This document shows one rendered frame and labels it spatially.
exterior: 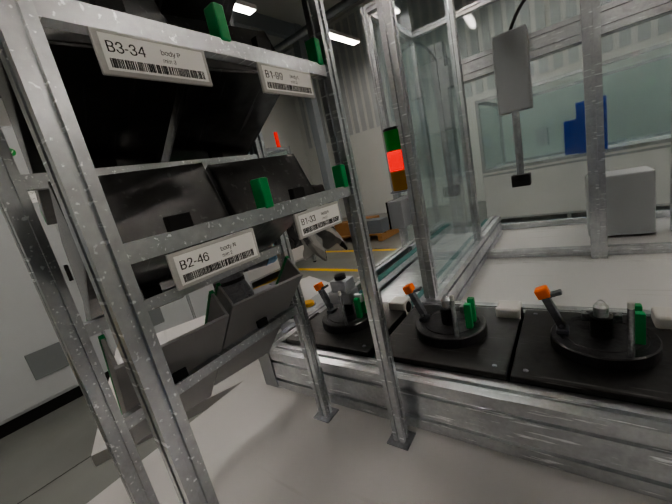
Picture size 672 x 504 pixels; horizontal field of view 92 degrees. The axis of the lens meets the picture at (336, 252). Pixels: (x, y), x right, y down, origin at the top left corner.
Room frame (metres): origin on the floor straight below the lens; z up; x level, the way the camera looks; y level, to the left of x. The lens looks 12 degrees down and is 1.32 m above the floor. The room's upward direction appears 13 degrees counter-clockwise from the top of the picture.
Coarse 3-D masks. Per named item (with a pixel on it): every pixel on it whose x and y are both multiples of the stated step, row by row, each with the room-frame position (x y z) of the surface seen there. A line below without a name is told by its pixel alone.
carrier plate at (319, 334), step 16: (336, 304) 0.90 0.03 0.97; (384, 304) 0.82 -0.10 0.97; (320, 320) 0.81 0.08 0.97; (400, 320) 0.73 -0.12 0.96; (320, 336) 0.72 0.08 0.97; (336, 336) 0.70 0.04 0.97; (352, 336) 0.68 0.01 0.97; (368, 336) 0.67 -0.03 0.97; (352, 352) 0.62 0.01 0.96; (368, 352) 0.60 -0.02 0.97
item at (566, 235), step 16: (576, 224) 1.51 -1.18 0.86; (656, 224) 1.27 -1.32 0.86; (512, 240) 1.49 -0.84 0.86; (528, 240) 1.43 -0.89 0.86; (544, 240) 1.38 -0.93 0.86; (560, 240) 1.33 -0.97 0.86; (576, 240) 1.29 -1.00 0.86; (608, 240) 1.21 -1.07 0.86; (624, 240) 1.17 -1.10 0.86; (640, 240) 1.14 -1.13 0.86; (656, 240) 1.10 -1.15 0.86; (560, 256) 1.15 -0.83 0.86; (576, 256) 1.12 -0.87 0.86; (608, 256) 1.06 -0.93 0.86; (624, 256) 1.03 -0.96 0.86; (640, 256) 1.00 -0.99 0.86; (656, 256) 0.97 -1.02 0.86
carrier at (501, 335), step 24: (432, 312) 0.67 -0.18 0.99; (456, 312) 0.65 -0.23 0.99; (480, 312) 0.66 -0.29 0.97; (504, 312) 0.62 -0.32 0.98; (408, 336) 0.63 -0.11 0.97; (432, 336) 0.57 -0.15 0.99; (456, 336) 0.55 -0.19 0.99; (480, 336) 0.55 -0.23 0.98; (504, 336) 0.55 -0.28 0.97; (408, 360) 0.55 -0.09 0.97; (432, 360) 0.52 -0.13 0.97; (456, 360) 0.51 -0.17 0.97; (480, 360) 0.49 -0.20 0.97; (504, 360) 0.48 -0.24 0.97
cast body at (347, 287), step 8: (336, 280) 0.76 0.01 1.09; (344, 280) 0.75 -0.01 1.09; (352, 280) 0.76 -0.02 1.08; (336, 288) 0.75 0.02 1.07; (344, 288) 0.74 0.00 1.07; (352, 288) 0.76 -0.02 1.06; (336, 296) 0.76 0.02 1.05; (344, 296) 0.74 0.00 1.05; (352, 296) 0.74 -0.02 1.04; (360, 296) 0.73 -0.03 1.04
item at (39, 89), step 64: (0, 0) 0.21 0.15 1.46; (320, 0) 0.48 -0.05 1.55; (0, 128) 0.33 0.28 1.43; (64, 128) 0.22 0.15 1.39; (0, 192) 0.32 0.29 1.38; (64, 192) 0.21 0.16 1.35; (64, 320) 0.32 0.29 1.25; (128, 320) 0.22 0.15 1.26; (384, 320) 0.48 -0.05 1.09; (320, 384) 0.58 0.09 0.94; (384, 384) 0.48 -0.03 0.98; (128, 448) 0.32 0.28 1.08; (192, 448) 0.22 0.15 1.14
